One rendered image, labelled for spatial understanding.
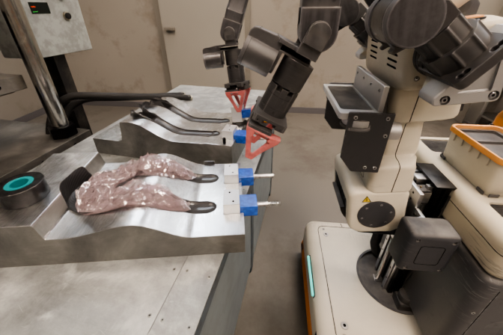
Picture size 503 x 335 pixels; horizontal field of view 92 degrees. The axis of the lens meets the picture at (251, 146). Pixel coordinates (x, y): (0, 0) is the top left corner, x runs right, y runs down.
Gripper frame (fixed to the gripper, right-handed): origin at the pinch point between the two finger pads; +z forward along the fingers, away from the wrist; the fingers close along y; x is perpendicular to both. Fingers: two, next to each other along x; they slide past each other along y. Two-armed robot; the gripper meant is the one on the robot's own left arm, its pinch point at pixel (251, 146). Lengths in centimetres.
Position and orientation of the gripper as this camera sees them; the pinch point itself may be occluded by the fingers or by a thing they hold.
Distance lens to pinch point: 51.8
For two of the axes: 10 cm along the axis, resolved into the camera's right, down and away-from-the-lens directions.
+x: 9.0, 4.2, 1.4
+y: -0.9, 4.9, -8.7
